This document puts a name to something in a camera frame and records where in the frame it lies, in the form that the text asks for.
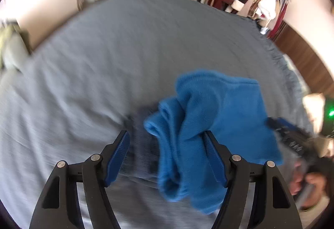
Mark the pale green pillow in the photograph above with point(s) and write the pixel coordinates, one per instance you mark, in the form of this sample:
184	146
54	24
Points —
297	75

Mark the grey armchair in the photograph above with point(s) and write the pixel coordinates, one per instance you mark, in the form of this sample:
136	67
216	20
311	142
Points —
15	54

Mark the blue pants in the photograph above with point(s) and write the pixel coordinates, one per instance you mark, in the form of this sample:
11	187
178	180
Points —
221	108

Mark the person's right forearm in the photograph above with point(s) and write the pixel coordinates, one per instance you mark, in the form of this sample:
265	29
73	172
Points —
315	216

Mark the wooden headboard panel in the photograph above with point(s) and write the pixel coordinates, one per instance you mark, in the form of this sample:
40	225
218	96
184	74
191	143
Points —
305	54

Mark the folded navy pants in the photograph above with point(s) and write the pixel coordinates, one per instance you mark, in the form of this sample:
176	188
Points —
143	150

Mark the person's right hand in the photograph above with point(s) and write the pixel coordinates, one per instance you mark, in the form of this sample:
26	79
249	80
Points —
317	184

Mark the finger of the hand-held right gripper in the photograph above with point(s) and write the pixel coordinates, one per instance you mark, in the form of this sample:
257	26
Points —
292	144
283	124

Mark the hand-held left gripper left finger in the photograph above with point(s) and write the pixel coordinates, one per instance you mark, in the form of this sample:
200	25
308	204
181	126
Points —
117	158

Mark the green cloth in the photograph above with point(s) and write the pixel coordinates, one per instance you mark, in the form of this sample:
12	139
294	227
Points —
6	33

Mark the grey blanket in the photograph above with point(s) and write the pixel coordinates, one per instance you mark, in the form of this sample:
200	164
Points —
104	61

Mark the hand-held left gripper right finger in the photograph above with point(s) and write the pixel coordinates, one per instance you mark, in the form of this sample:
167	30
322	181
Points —
215	158

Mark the cream floral pillow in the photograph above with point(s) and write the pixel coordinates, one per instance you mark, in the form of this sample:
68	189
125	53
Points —
311	106

